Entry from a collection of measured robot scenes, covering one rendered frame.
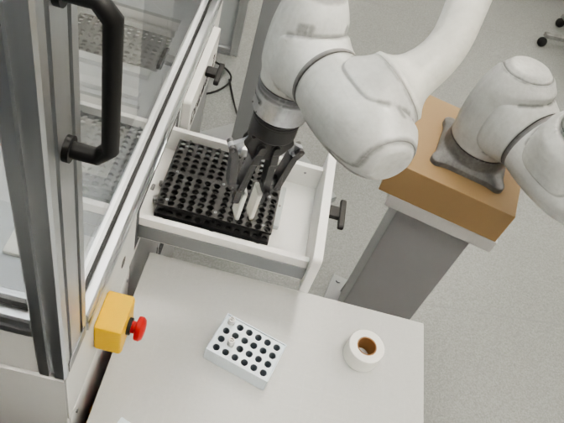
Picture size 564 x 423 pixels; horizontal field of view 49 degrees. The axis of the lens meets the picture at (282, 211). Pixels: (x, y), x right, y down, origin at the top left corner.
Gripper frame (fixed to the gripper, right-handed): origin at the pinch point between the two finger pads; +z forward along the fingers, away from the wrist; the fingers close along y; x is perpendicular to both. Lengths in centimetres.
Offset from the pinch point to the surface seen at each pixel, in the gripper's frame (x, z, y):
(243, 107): -101, 59, -35
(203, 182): -11.1, 6.9, 4.7
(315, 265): 10.6, 5.3, -12.2
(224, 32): -173, 74, -45
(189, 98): -31.6, 2.9, 5.2
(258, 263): 5.0, 11.8, -4.3
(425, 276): -12, 42, -65
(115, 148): 29, -38, 28
